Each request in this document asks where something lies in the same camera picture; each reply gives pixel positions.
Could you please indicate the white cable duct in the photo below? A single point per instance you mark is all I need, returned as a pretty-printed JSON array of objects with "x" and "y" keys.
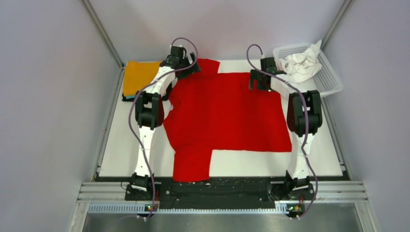
[{"x": 145, "y": 208}]

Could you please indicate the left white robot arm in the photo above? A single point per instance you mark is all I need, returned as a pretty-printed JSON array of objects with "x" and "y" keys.
[{"x": 147, "y": 113}]

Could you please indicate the red t shirt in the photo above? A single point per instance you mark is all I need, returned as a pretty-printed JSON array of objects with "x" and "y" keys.
[{"x": 217, "y": 111}]

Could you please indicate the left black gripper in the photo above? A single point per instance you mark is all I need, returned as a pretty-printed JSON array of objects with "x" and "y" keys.
[{"x": 193, "y": 69}]

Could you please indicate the black folded t shirt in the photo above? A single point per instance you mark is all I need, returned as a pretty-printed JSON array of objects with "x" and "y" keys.
[{"x": 128, "y": 100}]

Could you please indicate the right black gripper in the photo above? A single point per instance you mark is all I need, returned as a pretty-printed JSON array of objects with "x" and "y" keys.
[{"x": 256, "y": 75}]

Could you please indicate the white crumpled t shirt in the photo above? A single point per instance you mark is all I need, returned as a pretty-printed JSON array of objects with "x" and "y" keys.
[{"x": 301, "y": 66}]

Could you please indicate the aluminium frame rail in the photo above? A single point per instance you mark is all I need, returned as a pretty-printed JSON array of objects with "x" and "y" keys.
[{"x": 329, "y": 191}]

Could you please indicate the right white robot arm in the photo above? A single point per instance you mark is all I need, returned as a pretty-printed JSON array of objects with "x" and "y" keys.
[{"x": 303, "y": 119}]

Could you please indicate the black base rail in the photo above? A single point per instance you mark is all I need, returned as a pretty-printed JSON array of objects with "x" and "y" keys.
[{"x": 207, "y": 202}]

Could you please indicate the white plastic basket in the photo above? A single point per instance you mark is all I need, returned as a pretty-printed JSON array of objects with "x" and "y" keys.
[{"x": 326, "y": 80}]

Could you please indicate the orange folded t shirt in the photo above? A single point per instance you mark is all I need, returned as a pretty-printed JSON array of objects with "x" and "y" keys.
[{"x": 139, "y": 74}]

